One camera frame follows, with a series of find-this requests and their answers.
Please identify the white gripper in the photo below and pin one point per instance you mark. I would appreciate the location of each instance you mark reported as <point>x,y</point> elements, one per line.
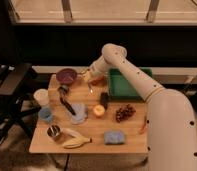
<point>97,68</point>

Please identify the silver fork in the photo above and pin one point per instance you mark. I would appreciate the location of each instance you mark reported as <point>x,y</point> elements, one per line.
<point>90,88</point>

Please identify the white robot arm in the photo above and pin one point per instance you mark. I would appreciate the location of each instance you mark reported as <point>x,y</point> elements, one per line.
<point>172,134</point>

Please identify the clear plastic cup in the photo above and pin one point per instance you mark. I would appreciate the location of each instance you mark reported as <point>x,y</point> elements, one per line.
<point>81,113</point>

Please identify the white cup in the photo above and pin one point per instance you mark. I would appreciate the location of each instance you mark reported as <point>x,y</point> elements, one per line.
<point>41,96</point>

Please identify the blue plastic cup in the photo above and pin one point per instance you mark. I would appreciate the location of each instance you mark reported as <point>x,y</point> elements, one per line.
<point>45,114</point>

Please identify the red bowl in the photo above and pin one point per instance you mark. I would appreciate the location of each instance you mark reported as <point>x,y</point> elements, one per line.
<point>98,80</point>

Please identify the purple bowl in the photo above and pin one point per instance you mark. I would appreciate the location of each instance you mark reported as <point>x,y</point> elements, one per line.
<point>66,76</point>

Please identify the black rectangular block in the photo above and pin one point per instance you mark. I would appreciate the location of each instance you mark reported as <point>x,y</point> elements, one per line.
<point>104,99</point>

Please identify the green plastic bin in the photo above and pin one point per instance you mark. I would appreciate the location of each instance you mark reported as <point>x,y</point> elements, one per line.
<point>119,88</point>

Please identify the apple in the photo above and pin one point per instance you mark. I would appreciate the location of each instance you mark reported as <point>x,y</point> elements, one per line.
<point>98,110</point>

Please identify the wooden folding table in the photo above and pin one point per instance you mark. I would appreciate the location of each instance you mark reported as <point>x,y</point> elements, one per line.
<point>93,127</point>

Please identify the bunch of dark grapes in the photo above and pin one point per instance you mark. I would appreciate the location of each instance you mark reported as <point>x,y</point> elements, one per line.
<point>124,113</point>

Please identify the brown tin can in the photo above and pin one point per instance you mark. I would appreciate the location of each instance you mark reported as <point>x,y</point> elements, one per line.
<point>54,132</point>

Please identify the yellow banana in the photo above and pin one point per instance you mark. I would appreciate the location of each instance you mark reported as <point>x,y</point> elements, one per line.
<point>77,139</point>

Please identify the blue sponge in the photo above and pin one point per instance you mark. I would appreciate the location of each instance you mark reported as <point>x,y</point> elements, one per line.
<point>114,137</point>

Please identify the red chili pepper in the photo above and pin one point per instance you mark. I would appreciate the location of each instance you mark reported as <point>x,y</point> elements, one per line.
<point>144,126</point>

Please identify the black office chair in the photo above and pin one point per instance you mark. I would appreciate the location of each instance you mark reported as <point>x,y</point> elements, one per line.
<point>14,85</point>

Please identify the black handled brush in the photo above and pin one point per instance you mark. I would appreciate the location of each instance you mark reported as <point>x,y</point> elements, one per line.
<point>64,101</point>

